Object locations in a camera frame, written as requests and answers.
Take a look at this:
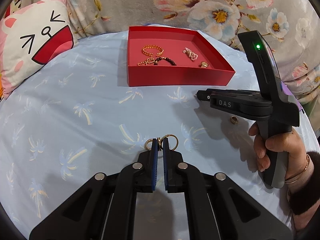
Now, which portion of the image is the dark sleeve forearm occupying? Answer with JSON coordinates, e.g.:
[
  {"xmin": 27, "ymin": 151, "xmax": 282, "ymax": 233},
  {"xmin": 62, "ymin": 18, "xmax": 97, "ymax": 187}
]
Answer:
[{"xmin": 287, "ymin": 152, "xmax": 319, "ymax": 231}]

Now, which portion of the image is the red jewelry tray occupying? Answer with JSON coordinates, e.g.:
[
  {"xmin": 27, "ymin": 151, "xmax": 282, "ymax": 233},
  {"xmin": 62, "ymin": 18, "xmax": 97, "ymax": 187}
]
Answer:
[{"xmin": 127, "ymin": 26, "xmax": 235, "ymax": 87}]

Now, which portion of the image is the white cat face pillow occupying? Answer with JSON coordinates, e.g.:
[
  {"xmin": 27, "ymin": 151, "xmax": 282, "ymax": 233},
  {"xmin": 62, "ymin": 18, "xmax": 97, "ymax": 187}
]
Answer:
[{"xmin": 1, "ymin": 0, "xmax": 77, "ymax": 98}]

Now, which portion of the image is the colourful cartoon bedsheet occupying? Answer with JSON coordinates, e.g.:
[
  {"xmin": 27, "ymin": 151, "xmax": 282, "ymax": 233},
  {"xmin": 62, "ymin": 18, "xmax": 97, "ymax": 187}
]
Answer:
[{"xmin": 0, "ymin": 0, "xmax": 26, "ymax": 100}]

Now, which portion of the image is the gold chain bracelet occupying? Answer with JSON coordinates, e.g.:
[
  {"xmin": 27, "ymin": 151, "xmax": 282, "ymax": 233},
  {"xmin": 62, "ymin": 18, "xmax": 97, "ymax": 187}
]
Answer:
[{"xmin": 137, "ymin": 57, "xmax": 156, "ymax": 67}]

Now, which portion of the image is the pearl hair clip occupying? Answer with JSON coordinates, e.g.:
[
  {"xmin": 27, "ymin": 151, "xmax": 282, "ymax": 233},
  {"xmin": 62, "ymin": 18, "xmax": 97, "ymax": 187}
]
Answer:
[{"xmin": 182, "ymin": 48, "xmax": 199, "ymax": 62}]

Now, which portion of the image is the purple mat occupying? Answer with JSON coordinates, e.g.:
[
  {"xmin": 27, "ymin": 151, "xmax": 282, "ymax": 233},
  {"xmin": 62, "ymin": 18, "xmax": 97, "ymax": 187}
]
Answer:
[{"xmin": 281, "ymin": 81, "xmax": 303, "ymax": 112}]

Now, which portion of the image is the right hand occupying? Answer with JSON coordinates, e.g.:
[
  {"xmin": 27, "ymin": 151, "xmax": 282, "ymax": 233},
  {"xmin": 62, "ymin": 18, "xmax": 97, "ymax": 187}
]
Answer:
[{"xmin": 248, "ymin": 123, "xmax": 310, "ymax": 180}]

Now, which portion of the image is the black bead bracelet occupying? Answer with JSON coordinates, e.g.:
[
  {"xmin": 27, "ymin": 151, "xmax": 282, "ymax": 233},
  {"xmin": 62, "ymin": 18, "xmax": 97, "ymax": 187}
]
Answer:
[{"xmin": 152, "ymin": 56, "xmax": 177, "ymax": 67}]

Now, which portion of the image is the gold double hoop earring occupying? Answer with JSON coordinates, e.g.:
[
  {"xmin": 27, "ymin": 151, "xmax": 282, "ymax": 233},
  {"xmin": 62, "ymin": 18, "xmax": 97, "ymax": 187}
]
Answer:
[{"xmin": 144, "ymin": 134, "xmax": 180, "ymax": 152}]

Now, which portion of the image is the gold wrist watch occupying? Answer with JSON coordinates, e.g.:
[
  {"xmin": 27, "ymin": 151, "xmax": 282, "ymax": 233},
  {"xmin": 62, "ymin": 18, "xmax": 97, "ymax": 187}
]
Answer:
[{"xmin": 200, "ymin": 61, "xmax": 209, "ymax": 68}]

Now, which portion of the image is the gold wrist bangle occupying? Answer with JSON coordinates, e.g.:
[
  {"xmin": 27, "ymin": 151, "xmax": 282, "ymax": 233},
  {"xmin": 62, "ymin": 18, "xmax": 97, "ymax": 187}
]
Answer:
[{"xmin": 285, "ymin": 153, "xmax": 311, "ymax": 185}]

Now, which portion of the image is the grey floral blanket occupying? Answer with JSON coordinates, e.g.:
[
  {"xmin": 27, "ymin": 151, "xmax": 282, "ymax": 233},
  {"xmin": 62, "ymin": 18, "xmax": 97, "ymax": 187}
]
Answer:
[{"xmin": 14, "ymin": 0, "xmax": 319, "ymax": 104}]

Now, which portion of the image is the gold bangle bracelet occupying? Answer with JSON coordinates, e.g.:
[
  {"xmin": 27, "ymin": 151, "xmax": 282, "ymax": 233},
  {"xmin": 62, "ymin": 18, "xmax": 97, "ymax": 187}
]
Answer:
[{"xmin": 141, "ymin": 44, "xmax": 165, "ymax": 58}]

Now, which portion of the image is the light blue palm cloth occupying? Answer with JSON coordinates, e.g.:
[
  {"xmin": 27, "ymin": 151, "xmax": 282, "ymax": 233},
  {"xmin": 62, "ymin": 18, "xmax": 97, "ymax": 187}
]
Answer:
[{"xmin": 1, "ymin": 32, "xmax": 293, "ymax": 237}]

